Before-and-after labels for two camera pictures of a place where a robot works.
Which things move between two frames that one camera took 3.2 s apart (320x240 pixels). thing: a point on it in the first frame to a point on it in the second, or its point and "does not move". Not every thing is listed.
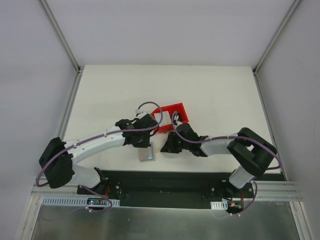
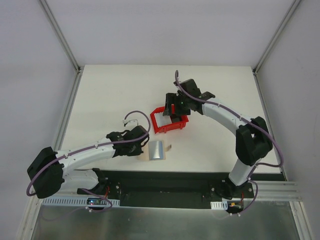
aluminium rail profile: x=276 y=191 does not move
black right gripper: x=171 y=144 to x=172 y=105
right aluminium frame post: x=277 y=34 does not move
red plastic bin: x=178 y=108 does not move
